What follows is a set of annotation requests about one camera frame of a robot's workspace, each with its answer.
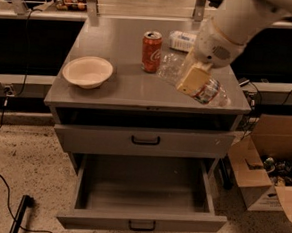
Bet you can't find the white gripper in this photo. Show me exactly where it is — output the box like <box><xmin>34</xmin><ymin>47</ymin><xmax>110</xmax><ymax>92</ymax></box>
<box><xmin>176</xmin><ymin>19</ymin><xmax>245</xmax><ymax>96</ymax></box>

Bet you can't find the clear plastic water bottle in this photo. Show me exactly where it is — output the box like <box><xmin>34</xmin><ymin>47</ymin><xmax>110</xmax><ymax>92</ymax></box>
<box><xmin>157</xmin><ymin>53</ymin><xmax>230</xmax><ymax>107</ymax></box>

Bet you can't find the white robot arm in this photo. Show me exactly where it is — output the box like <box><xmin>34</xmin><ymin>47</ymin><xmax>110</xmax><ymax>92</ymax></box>
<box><xmin>176</xmin><ymin>0</ymin><xmax>292</xmax><ymax>97</ymax></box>

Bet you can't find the white labelled plastic bottle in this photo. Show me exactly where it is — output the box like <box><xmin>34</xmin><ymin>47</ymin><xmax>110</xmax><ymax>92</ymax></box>
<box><xmin>169</xmin><ymin>30</ymin><xmax>196</xmax><ymax>52</ymax></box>

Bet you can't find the grey drawer cabinet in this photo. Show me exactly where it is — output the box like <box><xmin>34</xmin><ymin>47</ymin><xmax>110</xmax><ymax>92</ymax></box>
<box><xmin>45</xmin><ymin>15</ymin><xmax>250</xmax><ymax>166</ymax></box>

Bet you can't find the grey closed upper drawer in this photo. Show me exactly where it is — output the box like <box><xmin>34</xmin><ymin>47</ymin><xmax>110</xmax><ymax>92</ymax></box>
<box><xmin>54</xmin><ymin>124</ymin><xmax>235</xmax><ymax>159</ymax></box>

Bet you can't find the grey open lower drawer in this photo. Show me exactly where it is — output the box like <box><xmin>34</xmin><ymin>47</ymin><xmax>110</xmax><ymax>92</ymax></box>
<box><xmin>58</xmin><ymin>154</ymin><xmax>227</xmax><ymax>233</ymax></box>

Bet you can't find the red soda can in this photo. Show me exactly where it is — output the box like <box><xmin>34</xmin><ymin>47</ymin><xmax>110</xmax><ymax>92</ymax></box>
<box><xmin>142</xmin><ymin>31</ymin><xmax>162</xmax><ymax>73</ymax></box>

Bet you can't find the white paper bowl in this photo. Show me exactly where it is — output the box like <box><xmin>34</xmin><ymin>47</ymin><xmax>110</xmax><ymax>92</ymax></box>
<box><xmin>62</xmin><ymin>56</ymin><xmax>113</xmax><ymax>89</ymax></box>

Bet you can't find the brown cardboard box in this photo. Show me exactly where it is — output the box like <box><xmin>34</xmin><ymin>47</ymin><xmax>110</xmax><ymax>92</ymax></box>
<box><xmin>228</xmin><ymin>115</ymin><xmax>292</xmax><ymax>222</ymax></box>

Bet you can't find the black bar on floor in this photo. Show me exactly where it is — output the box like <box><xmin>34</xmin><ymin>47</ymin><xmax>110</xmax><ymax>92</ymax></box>
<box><xmin>9</xmin><ymin>195</ymin><xmax>35</xmax><ymax>233</ymax></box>

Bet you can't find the black hanging cable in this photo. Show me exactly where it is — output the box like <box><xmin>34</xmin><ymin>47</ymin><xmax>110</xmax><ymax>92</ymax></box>
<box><xmin>0</xmin><ymin>5</ymin><xmax>44</xmax><ymax>145</ymax></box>

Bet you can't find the black floor cable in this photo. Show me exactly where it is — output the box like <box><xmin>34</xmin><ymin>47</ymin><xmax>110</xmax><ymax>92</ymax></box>
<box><xmin>0</xmin><ymin>169</ymin><xmax>61</xmax><ymax>233</ymax></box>

